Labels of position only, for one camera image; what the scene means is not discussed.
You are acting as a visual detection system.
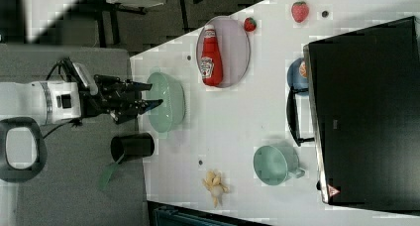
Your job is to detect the green perforated colander bowl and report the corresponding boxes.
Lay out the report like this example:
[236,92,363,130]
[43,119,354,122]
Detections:
[147,72,185,133]

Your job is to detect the red ketchup bottle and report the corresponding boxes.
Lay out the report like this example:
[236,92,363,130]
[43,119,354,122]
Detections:
[199,25,223,86]

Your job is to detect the large pink strawberry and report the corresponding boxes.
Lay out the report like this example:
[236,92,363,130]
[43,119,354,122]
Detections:
[291,1,309,23]

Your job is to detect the green spatula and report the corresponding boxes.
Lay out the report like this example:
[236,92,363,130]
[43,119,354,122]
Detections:
[98,155,125,190]

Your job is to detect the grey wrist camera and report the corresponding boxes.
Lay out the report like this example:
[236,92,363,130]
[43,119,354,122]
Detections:
[61,57,98,95]

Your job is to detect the grey round plate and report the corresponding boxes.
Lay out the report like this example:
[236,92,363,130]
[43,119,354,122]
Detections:
[196,16,251,88]

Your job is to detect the black cylinder cup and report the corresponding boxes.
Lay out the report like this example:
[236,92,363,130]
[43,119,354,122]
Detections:
[110,133,155,162]

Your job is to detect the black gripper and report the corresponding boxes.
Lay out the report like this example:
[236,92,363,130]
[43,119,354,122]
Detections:
[79,75,163,124]

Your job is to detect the green mug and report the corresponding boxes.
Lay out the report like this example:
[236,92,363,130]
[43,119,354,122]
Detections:
[253,145,305,185]

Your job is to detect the black toaster oven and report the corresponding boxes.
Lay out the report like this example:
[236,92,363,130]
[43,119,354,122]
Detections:
[286,17,420,215]

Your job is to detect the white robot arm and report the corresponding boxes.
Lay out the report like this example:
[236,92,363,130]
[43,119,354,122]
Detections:
[1,75,163,183]

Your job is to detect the blue bowl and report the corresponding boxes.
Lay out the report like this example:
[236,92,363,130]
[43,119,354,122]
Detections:
[287,57,309,96]

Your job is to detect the small dark red strawberry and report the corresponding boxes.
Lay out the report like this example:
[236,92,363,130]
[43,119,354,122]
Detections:
[244,17,257,32]

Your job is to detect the peeled banana toy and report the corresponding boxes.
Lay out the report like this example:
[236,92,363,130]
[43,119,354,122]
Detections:
[202,170,229,207]

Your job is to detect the orange slice toy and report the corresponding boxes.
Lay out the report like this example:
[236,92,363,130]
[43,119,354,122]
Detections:
[299,60,307,78]

